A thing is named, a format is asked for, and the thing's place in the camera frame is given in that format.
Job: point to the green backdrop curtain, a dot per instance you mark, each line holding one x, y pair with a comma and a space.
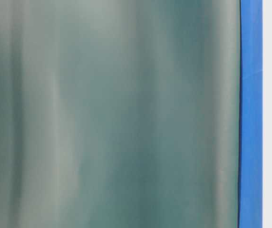
119, 113

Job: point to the blue table mat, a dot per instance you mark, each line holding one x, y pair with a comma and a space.
250, 144

